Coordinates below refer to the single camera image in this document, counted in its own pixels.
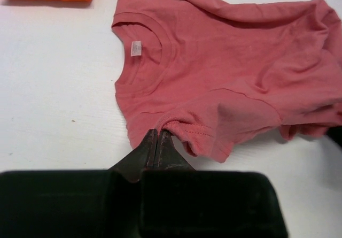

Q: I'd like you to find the pink t-shirt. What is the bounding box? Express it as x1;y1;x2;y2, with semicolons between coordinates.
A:
112;0;341;163

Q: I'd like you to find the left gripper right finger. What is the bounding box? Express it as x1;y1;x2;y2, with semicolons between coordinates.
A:
156;130;194;171

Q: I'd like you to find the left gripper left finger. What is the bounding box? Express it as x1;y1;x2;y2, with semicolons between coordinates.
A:
108;129;158;182

